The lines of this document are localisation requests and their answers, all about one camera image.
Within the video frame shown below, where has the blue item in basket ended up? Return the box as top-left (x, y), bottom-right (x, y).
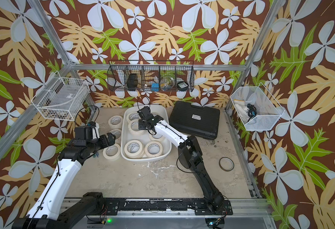
top-left (151, 83), bottom-right (160, 92)

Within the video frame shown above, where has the white mesh basket right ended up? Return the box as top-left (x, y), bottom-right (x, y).
top-left (230, 83), bottom-right (285, 132)

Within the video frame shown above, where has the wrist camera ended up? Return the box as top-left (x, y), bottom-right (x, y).
top-left (138, 106), bottom-right (151, 120)
top-left (75, 122), bottom-right (100, 141)

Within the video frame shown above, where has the masking tape roll five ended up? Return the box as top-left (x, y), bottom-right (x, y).
top-left (128, 119), bottom-right (147, 135)

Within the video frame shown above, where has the black wire wall basket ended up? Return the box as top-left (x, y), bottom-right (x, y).
top-left (106, 60), bottom-right (195, 92)

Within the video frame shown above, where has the white plastic storage box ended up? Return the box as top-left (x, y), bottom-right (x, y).
top-left (120, 106), bottom-right (172, 162)

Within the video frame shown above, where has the masking tape roll seven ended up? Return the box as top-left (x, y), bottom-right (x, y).
top-left (149, 132), bottom-right (165, 142)

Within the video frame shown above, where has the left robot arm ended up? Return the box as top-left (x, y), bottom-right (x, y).
top-left (12, 133), bottom-right (116, 229)

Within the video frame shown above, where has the black plastic tool case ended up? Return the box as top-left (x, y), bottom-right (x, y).
top-left (169, 101), bottom-right (220, 140)

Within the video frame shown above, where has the white wire basket left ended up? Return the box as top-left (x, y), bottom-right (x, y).
top-left (31, 76), bottom-right (90, 121)

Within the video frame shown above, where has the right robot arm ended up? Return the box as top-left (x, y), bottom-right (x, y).
top-left (138, 106), bottom-right (224, 215)

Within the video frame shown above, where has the masking tape roll six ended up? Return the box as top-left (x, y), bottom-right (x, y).
top-left (145, 141), bottom-right (163, 158)

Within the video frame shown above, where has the masking tape roll four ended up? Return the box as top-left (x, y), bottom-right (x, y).
top-left (126, 112), bottom-right (140, 123)

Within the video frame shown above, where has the masking tape roll one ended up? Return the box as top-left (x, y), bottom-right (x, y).
top-left (110, 129), bottom-right (122, 144)

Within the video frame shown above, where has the masking tape roll three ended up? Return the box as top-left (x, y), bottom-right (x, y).
top-left (103, 144), bottom-right (121, 161)

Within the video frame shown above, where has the masking tape roll two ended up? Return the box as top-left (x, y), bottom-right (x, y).
top-left (108, 115), bottom-right (123, 129)

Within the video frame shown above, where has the black cable in basket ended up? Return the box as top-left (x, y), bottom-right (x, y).
top-left (246, 103), bottom-right (259, 118)

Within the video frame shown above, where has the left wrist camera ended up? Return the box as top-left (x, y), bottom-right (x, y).
top-left (75, 122), bottom-right (100, 141)

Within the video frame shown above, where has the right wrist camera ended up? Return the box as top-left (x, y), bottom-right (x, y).
top-left (138, 106), bottom-right (151, 120)

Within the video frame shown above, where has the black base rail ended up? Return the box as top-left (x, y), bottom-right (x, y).
top-left (90, 198), bottom-right (233, 216)

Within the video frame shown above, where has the masking tape roll eight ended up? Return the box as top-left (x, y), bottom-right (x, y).
top-left (124, 140), bottom-right (144, 159)

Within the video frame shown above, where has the black box in basket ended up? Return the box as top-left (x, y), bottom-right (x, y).
top-left (126, 73), bottom-right (139, 91)

